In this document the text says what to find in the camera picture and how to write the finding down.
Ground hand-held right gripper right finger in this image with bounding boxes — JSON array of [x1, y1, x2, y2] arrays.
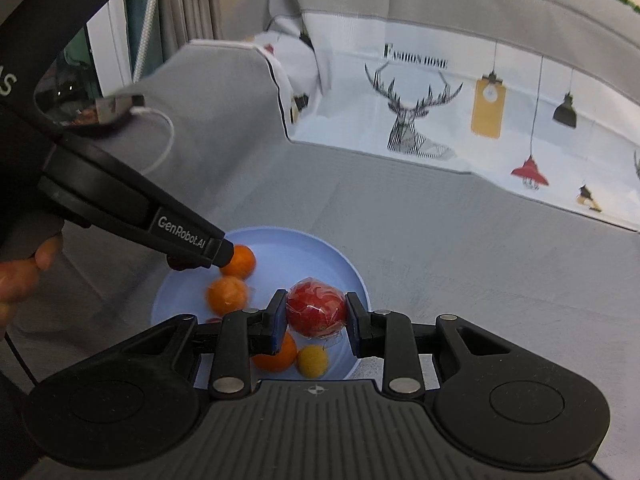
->
[[345, 292, 521, 396]]

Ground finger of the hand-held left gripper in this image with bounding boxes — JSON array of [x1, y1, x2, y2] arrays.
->
[[145, 187, 236, 272]]

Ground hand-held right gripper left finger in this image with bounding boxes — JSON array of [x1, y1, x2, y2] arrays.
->
[[107, 289, 290, 401]]

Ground plastic-wrapped red fruit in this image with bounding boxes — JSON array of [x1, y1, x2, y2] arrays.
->
[[286, 277, 348, 339]]

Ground light blue plate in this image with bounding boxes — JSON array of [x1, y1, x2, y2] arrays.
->
[[151, 227, 370, 393]]

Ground person's left hand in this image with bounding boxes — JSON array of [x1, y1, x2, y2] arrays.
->
[[0, 232, 63, 331]]

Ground small yellow-green fruit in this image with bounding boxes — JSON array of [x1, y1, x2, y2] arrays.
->
[[297, 345, 329, 378]]

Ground plastic-wrapped orange mandarin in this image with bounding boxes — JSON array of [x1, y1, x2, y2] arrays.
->
[[206, 276, 251, 317]]

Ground teal curtain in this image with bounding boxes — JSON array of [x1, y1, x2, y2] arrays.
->
[[122, 0, 166, 83]]

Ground gooseneck phone holder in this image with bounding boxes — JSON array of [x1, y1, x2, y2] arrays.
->
[[132, 0, 164, 83]]

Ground black smartphone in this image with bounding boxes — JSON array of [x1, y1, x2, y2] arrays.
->
[[95, 92, 147, 123]]

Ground grey curtain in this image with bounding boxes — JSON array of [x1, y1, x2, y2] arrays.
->
[[160, 0, 221, 58]]

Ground deer and lamp printed cloth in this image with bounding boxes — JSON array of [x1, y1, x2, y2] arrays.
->
[[245, 10, 640, 233]]

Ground white curved frame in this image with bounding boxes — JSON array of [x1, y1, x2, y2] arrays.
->
[[85, 0, 136, 101]]

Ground white charging cable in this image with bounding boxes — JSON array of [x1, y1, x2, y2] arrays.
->
[[131, 106, 176, 175]]

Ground thin black cable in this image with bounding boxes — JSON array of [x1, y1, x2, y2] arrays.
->
[[4, 327, 39, 387]]

